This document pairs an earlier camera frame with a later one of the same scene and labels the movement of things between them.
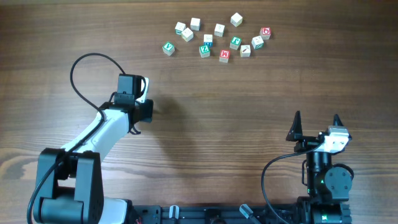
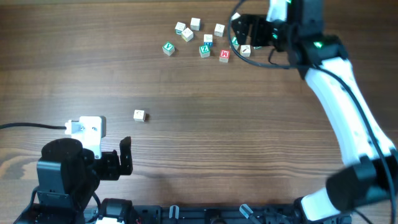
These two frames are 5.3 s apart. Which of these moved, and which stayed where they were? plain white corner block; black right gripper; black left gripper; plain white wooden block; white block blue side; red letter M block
Moved: black right gripper; black left gripper
Stayed: plain white wooden block; white block blue side; red letter M block; plain white corner block
